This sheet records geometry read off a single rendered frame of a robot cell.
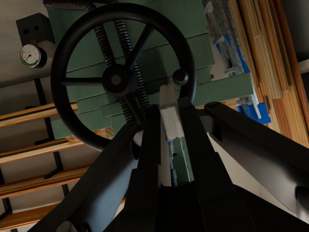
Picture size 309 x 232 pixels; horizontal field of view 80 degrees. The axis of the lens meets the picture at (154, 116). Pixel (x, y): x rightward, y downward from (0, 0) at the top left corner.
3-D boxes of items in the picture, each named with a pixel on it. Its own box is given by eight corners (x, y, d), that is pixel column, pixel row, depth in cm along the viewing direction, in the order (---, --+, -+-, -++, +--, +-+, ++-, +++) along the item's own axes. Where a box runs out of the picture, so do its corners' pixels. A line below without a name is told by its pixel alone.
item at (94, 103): (208, 66, 50) (212, 81, 51) (200, 77, 71) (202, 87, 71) (75, 101, 56) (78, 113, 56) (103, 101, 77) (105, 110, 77)
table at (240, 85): (267, 64, 40) (273, 91, 40) (229, 80, 70) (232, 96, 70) (23, 124, 49) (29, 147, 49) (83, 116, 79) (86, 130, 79)
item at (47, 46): (38, 11, 52) (46, 39, 52) (65, 28, 64) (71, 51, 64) (13, 20, 53) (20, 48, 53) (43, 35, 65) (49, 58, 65)
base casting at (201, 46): (210, 31, 50) (217, 64, 50) (193, 69, 107) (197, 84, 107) (61, 73, 56) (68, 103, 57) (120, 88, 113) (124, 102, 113)
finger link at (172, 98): (168, 106, 14) (178, 104, 14) (166, 84, 21) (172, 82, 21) (176, 138, 16) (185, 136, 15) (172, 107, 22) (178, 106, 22)
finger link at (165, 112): (176, 138, 16) (168, 140, 16) (172, 107, 22) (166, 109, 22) (168, 106, 14) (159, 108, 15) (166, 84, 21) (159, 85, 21)
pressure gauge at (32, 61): (35, 33, 49) (42, 63, 50) (45, 38, 53) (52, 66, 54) (14, 40, 50) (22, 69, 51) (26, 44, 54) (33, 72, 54)
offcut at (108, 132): (109, 126, 61) (111, 136, 61) (100, 129, 59) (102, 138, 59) (114, 125, 58) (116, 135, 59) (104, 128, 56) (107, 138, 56)
